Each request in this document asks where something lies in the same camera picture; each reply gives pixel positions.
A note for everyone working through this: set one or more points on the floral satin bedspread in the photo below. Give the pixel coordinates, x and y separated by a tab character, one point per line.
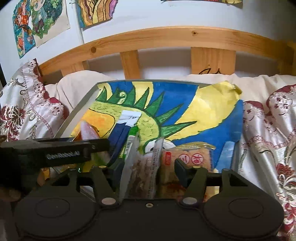
30	109

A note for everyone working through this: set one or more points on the swirly starry drawing poster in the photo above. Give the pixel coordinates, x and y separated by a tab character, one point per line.
92	12

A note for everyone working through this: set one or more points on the girl drawing poster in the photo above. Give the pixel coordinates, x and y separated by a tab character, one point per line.
23	33

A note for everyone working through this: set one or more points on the white grey snack packet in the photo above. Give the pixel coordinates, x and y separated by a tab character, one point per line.
138	178

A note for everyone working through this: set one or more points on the brown rice cake packet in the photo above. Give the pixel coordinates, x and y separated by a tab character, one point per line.
192	154

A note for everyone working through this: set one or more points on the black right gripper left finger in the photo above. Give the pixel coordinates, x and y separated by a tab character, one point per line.
66	205

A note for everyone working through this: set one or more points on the green tube snack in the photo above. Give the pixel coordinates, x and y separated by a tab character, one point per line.
131	136

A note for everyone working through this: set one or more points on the person's left hand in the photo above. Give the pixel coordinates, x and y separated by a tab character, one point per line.
9	195

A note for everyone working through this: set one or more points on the orange red snack bag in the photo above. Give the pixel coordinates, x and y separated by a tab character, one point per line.
89	133

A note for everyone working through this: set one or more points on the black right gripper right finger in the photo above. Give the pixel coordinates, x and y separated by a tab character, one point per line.
229	203

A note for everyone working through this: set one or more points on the wooden bed headboard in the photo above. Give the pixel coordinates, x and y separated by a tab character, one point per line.
212	50

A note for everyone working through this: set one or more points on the dark blue stick packet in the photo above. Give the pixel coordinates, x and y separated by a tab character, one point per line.
119	134

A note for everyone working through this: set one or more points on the grey tray with dinosaur drawing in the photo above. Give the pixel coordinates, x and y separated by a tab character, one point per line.
179	112

